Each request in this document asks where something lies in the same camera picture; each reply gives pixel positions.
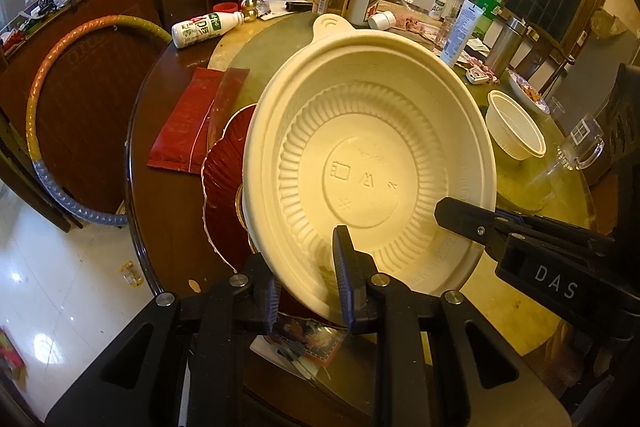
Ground red foil packet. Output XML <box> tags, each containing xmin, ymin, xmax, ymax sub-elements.
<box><xmin>146</xmin><ymin>67</ymin><xmax>223</xmax><ymax>175</ymax></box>

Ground red scalloped plate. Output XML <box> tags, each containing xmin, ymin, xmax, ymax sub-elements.
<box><xmin>201</xmin><ymin>103</ymin><xmax>261</xmax><ymax>275</ymax></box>

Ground dark wooden chair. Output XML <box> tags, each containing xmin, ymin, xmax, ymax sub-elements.
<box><xmin>0</xmin><ymin>107</ymin><xmax>71</xmax><ymax>233</ymax></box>
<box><xmin>525</xmin><ymin>22</ymin><xmax>576</xmax><ymax>98</ymax></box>

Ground small white capped bottle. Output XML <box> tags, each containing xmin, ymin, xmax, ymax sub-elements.
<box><xmin>367</xmin><ymin>10</ymin><xmax>398</xmax><ymax>30</ymax></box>

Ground pink meat packet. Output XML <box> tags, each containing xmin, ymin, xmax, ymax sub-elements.
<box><xmin>387</xmin><ymin>9</ymin><xmax>446</xmax><ymax>42</ymax></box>

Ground red printed box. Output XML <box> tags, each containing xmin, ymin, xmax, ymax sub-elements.
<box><xmin>0</xmin><ymin>327</ymin><xmax>28</xmax><ymax>388</ymax></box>

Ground white milk bottle green label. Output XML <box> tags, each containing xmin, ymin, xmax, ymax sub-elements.
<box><xmin>171</xmin><ymin>11</ymin><xmax>246</xmax><ymax>50</ymax></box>

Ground patterned plate with food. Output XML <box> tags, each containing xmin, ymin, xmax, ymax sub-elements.
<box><xmin>507</xmin><ymin>68</ymin><xmax>553</xmax><ymax>115</ymax></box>

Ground colourful printed packet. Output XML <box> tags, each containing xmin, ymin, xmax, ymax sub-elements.
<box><xmin>272</xmin><ymin>312</ymin><xmax>348</xmax><ymax>368</ymax></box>

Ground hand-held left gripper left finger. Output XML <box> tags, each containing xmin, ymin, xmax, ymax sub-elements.
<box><xmin>45</xmin><ymin>252</ymin><xmax>283</xmax><ymax>427</ymax></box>

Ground white paper sheet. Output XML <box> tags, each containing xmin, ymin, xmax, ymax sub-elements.
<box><xmin>249</xmin><ymin>334</ymin><xmax>321</xmax><ymax>380</ymax></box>

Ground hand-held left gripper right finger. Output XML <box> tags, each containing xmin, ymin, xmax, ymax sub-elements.
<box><xmin>331</xmin><ymin>225</ymin><xmax>573</xmax><ymax>427</ymax></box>

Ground clear glass pitcher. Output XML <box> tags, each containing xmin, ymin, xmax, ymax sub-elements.
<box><xmin>530</xmin><ymin>113</ymin><xmax>607</xmax><ymax>212</ymax></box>

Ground green plastic bottle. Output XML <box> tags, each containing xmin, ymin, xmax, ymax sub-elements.
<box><xmin>472</xmin><ymin>0</ymin><xmax>506</xmax><ymax>40</ymax></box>

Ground steel thermos flask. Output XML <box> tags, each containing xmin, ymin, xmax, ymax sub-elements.
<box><xmin>484</xmin><ymin>17</ymin><xmax>526</xmax><ymax>80</ymax></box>

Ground tall white-blue packet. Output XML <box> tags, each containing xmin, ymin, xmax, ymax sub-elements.
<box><xmin>440</xmin><ymin>0</ymin><xmax>483</xmax><ymax>68</ymax></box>

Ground small beige ribbed bowl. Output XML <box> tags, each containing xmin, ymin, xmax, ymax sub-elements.
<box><xmin>486</xmin><ymin>90</ymin><xmax>547</xmax><ymax>161</ymax></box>

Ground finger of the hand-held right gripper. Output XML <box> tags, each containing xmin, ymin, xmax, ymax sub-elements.
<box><xmin>434</xmin><ymin>197</ymin><xmax>512</xmax><ymax>258</ymax></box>
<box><xmin>495</xmin><ymin>209</ymin><xmax>617</xmax><ymax>247</ymax></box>

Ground yellow wrapper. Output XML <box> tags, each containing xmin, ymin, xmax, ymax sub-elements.
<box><xmin>120</xmin><ymin>261</ymin><xmax>145</xmax><ymax>288</ymax></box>

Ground multicoloured hula hoop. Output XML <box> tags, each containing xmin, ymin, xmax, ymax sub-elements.
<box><xmin>25</xmin><ymin>13</ymin><xmax>173</xmax><ymax>228</ymax></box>

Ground ribbed beige bowl with tab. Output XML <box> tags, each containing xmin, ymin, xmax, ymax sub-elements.
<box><xmin>242</xmin><ymin>13</ymin><xmax>498</xmax><ymax>323</ymax></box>

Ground pink wrapped sweets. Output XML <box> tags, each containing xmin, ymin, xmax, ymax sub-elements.
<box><xmin>462</xmin><ymin>59</ymin><xmax>501</xmax><ymax>85</ymax></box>

